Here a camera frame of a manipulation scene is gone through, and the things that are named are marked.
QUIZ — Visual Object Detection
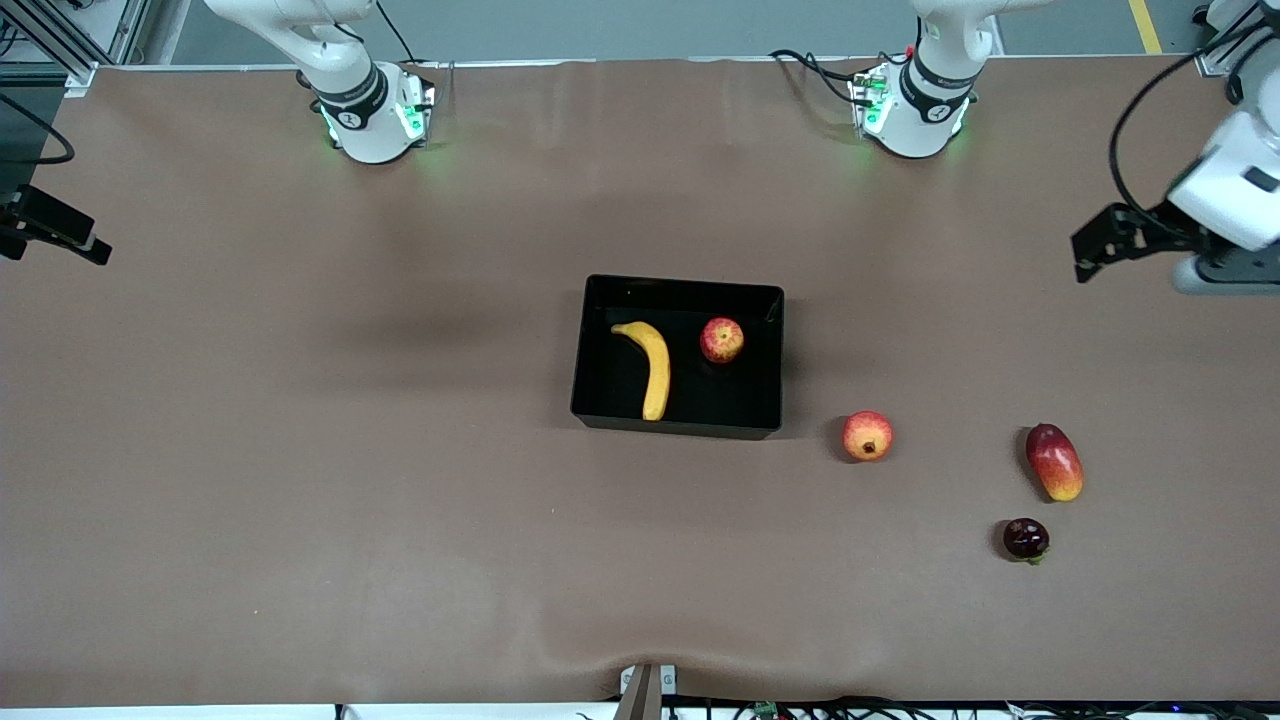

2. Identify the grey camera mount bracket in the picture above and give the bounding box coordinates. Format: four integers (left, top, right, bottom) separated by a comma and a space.
615, 662, 679, 720

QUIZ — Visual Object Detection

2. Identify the black base power cable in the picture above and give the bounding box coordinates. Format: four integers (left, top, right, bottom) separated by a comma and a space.
768, 48, 871, 109
375, 0, 426, 69

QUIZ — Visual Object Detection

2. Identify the dark purple mangosteen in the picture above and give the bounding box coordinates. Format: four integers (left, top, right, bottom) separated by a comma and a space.
1003, 517, 1051, 566

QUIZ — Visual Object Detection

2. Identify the red yellow mango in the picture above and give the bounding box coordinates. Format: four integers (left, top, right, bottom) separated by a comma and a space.
1025, 423, 1085, 503

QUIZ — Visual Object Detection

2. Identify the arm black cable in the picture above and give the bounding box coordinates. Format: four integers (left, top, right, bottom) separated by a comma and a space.
1108, 20, 1280, 216
0, 92, 76, 164

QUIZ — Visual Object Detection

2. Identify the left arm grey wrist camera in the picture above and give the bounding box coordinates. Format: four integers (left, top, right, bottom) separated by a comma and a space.
1172, 252, 1280, 297

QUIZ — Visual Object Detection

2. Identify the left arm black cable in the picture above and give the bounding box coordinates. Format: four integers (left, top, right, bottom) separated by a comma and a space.
1108, 20, 1280, 216

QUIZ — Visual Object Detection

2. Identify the black plastic box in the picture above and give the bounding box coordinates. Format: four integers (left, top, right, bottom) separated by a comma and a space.
570, 274, 786, 441

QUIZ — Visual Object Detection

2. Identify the red orange pomegranate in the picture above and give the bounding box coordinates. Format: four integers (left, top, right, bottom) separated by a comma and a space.
841, 410, 895, 463

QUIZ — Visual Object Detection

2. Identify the yellow banana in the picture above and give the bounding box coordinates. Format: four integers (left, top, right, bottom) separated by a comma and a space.
610, 320, 672, 423

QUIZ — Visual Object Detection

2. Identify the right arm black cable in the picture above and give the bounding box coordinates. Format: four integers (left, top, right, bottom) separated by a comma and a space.
0, 92, 76, 164

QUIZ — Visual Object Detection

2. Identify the red yellow apple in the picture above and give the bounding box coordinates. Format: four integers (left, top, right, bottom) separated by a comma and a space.
699, 316, 746, 365

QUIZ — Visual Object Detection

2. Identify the aluminium frame profile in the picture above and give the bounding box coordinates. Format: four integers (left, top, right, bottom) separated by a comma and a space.
1195, 0, 1246, 76
0, 0, 151, 86

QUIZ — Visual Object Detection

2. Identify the brown table cover cloth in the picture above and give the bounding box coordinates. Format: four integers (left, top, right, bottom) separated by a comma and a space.
0, 55, 1280, 706

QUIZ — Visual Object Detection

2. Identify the grey arm base connector panel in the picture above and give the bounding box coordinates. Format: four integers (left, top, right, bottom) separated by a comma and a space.
848, 65, 893, 139
395, 62, 456, 146

